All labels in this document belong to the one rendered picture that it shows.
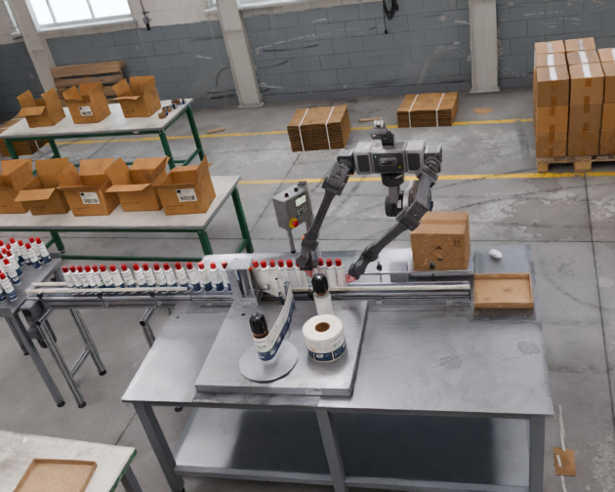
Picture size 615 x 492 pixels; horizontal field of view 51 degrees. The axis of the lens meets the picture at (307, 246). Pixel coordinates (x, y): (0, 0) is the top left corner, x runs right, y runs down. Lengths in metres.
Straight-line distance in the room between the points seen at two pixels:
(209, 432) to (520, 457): 1.76
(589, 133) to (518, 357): 3.55
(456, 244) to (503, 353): 0.71
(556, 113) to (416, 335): 3.45
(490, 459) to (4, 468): 2.43
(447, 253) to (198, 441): 1.82
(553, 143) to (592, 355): 2.55
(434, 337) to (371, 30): 5.81
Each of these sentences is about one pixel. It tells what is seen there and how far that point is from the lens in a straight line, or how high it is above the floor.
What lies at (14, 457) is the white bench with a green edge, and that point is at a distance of 3.65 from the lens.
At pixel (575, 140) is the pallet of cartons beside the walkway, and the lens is 6.53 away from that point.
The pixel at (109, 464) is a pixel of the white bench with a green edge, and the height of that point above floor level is 0.80.
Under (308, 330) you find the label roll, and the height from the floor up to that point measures 1.02.
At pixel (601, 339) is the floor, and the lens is 4.71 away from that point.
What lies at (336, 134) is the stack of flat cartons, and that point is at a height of 0.18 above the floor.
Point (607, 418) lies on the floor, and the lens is 4.23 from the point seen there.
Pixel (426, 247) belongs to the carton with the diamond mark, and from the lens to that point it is 3.74.
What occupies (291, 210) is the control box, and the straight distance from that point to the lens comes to 3.54.
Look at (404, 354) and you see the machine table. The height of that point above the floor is 0.83.
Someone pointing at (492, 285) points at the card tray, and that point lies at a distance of 3.74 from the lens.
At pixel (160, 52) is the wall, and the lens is 9.82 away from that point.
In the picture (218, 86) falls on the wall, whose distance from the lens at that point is 9.60.
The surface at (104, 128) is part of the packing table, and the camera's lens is 7.54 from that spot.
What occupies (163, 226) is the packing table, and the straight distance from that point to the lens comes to 5.10.
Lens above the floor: 3.10
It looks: 32 degrees down
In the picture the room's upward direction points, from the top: 12 degrees counter-clockwise
